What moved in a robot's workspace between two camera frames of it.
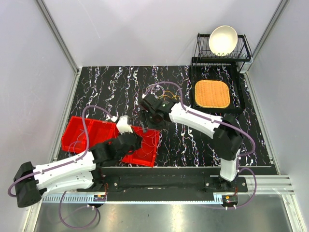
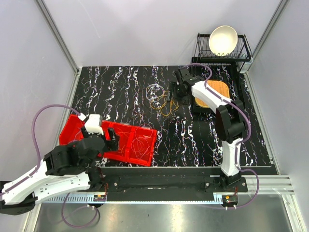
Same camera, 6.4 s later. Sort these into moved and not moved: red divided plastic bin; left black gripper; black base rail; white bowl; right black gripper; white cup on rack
Moved: left black gripper; right black gripper
Not moved: red divided plastic bin; black base rail; white cup on rack; white bowl
